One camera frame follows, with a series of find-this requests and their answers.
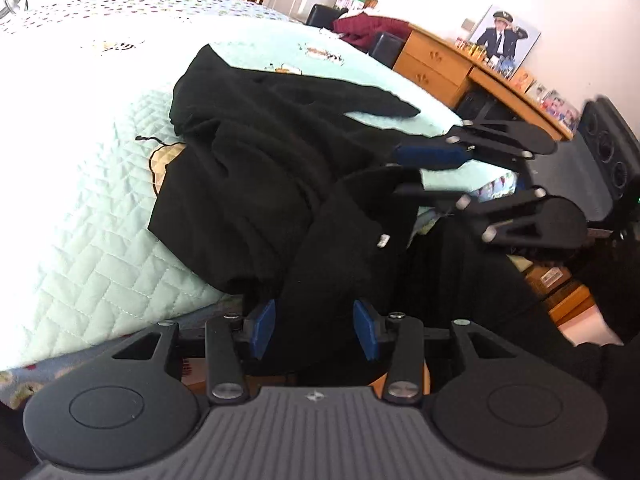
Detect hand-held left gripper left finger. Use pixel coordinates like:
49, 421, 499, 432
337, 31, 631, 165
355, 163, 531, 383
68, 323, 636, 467
112, 299, 277, 407

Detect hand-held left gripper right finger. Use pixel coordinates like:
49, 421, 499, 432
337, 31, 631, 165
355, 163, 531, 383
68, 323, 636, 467
353, 299, 511, 407

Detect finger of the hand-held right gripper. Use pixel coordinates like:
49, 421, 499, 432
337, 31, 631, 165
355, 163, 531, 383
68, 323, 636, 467
395, 185, 548, 248
394, 121, 533, 167

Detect black pants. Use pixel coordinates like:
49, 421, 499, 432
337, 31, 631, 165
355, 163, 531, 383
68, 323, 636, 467
148, 44, 426, 386

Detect maroon clothes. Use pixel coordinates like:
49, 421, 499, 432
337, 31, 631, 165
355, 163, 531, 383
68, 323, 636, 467
332, 15, 412, 52

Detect cardboard box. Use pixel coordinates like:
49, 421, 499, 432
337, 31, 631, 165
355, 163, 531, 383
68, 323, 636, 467
525, 260, 598, 326

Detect black computer tower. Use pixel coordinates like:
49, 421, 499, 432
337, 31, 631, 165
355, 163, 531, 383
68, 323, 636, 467
457, 91, 501, 122

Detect wooden desk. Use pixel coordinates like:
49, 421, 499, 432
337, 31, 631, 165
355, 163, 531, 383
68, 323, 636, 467
394, 25, 575, 142

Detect black speaker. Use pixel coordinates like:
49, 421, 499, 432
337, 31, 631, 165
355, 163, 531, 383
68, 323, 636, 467
575, 96, 640, 221

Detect person's dark clothing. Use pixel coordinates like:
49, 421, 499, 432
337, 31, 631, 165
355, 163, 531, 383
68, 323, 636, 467
407, 225, 640, 466

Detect row of small bottles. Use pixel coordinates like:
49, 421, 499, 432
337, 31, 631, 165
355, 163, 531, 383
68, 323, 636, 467
452, 37, 518, 78

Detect black chair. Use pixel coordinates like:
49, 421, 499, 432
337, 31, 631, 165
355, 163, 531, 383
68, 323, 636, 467
305, 4, 347, 29
370, 32, 410, 69

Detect framed portrait photo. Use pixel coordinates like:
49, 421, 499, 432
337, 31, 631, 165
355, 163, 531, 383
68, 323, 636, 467
472, 5, 542, 79

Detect green quilted bedspread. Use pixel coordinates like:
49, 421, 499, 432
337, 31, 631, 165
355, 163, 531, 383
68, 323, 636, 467
0, 7, 518, 376

